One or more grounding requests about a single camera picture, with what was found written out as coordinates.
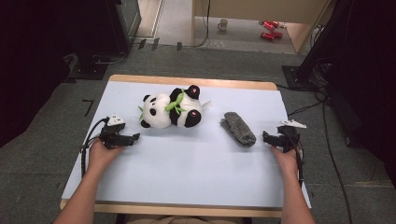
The grey fluffy towel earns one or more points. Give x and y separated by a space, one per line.
239 129

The black stand base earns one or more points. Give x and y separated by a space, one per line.
295 77
88 70

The beige mug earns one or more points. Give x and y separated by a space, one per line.
222 25

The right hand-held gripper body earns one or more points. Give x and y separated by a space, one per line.
289 138

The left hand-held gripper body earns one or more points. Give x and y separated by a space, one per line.
112 138

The panda plush toy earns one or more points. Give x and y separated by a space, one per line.
162 112

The wooden table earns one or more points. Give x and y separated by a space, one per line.
193 81

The white table mat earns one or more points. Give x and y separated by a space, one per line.
186 168

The black cabinet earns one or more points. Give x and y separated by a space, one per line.
124 25

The black tape strip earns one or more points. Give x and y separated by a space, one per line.
155 44
142 44
179 46

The red can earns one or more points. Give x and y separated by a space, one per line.
275 23
267 36
269 25
278 34

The person's left hand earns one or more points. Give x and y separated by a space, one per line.
101 158

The person's right hand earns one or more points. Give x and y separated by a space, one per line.
288 165

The black corner tape mark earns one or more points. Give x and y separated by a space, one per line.
89 105

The light wooden desk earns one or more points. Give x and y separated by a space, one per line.
264 7

